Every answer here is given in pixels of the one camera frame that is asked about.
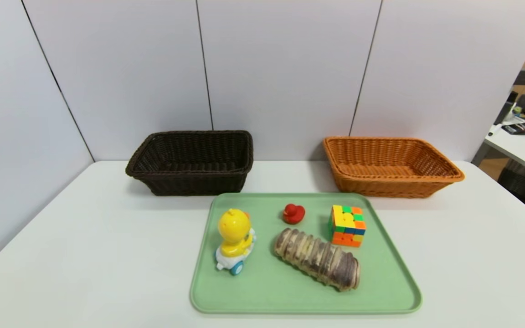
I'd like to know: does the multicolour puzzle cube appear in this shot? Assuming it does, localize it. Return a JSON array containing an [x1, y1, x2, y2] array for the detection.
[[329, 205, 367, 248]]

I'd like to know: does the brown striped bread roll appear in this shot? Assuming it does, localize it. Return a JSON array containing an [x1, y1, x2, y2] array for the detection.
[[274, 228, 361, 292]]

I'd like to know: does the dark brown wicker basket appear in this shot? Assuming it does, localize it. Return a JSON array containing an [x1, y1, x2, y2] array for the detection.
[[125, 130, 254, 197]]

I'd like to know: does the orange wicker basket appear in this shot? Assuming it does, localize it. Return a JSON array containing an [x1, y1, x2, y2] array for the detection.
[[322, 136, 465, 199]]

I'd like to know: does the small red rubber duck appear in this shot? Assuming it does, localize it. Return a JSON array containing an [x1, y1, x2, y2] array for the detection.
[[283, 203, 306, 225]]

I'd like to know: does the yellow duck toy on wheels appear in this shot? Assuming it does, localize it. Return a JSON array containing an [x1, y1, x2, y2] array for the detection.
[[215, 208, 257, 277]]

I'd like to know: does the green plastic tray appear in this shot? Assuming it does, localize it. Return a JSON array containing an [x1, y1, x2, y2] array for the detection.
[[189, 192, 423, 315]]

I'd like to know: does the black upright panel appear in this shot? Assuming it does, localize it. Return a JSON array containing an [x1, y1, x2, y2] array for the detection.
[[494, 91, 519, 126]]

